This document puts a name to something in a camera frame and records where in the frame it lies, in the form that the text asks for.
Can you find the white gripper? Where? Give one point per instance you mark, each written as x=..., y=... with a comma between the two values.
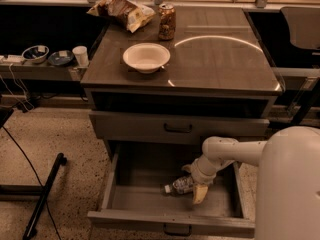
x=200, y=175

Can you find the blue plastic bottle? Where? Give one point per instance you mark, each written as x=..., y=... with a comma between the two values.
x=180, y=186

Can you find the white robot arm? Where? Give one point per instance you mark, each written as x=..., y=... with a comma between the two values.
x=288, y=181

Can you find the open lower drawer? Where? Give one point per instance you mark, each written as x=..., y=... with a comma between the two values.
x=134, y=197

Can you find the closed upper drawer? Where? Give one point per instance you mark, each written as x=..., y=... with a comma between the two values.
x=174, y=129

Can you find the grey drawer cabinet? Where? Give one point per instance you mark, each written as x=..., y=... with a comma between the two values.
x=216, y=69

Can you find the soda can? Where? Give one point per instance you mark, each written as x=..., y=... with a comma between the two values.
x=167, y=23

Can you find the white paper cup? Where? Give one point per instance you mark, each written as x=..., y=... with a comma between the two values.
x=80, y=53

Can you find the black floor stand leg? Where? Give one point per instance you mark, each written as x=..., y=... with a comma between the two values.
x=30, y=230

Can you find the chip bag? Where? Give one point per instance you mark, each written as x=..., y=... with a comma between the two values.
x=130, y=15

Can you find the grey side shelf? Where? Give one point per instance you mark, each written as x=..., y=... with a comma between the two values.
x=42, y=71

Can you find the white patterned bowl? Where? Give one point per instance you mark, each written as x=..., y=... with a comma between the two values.
x=36, y=54

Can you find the white power strip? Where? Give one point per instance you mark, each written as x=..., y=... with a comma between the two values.
x=16, y=59

